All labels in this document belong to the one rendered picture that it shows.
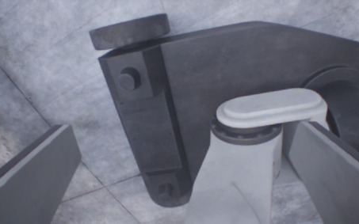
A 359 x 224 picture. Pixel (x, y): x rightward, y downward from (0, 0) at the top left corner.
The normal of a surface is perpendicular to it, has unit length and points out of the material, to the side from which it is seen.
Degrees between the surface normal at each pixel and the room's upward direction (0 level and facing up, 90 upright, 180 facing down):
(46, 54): 0
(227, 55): 0
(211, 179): 90
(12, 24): 0
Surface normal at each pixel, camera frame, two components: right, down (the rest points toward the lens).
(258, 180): -0.19, -0.88
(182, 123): -0.03, 0.46
